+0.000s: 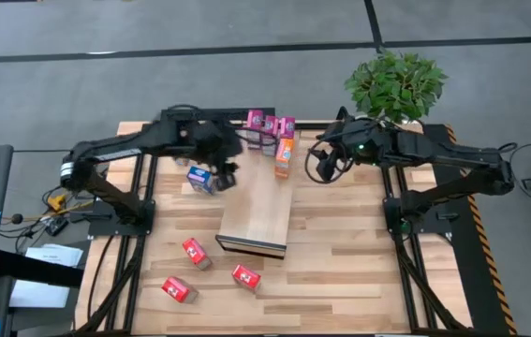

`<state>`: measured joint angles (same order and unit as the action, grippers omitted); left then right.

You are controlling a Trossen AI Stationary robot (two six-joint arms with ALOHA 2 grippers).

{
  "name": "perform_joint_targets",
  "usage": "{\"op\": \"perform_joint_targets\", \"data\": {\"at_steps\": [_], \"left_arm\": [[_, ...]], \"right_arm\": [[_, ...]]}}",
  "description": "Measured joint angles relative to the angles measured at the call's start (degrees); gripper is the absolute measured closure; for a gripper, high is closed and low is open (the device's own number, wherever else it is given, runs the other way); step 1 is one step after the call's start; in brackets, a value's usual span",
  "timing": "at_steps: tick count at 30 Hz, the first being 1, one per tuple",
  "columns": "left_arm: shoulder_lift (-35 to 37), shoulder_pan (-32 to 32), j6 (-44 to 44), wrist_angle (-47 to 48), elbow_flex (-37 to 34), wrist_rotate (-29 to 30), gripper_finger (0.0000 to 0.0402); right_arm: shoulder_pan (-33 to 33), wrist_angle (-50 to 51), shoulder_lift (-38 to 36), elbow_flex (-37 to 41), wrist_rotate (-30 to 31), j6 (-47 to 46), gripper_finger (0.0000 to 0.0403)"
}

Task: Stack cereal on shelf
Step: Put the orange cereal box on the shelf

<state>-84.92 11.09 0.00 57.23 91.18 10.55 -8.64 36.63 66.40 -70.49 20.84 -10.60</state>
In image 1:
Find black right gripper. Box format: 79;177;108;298
317;125;369;183

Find black looped gripper cable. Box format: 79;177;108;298
304;138;356;185

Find black aluminium frame struts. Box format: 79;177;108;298
380;166;475;334
75;154;159;334

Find green leafy plant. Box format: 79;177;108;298
343;50;449;124

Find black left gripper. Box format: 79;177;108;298
197;133;243;192

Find white paper sheet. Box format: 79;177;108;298
9;279;72;310
24;242;84;269

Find black bar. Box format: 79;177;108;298
0;249;84;287

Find orange cereal box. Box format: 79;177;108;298
273;138;296;180

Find yellow connector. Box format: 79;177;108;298
47;194;67;212

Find white plant pot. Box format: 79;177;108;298
376;115;424;126

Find black panel with hazard stripes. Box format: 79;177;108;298
421;122;520;337

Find blue cereal box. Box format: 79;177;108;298
185;165;220;196

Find wooden shelf with black frame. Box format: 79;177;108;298
214;120;298;260

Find black power adapter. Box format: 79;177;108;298
44;217;69;237

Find red Froot Loops cereal box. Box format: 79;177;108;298
230;264;262;294
160;275;199;304
181;237;214;271

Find black table frame rail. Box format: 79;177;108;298
159;106;348;131

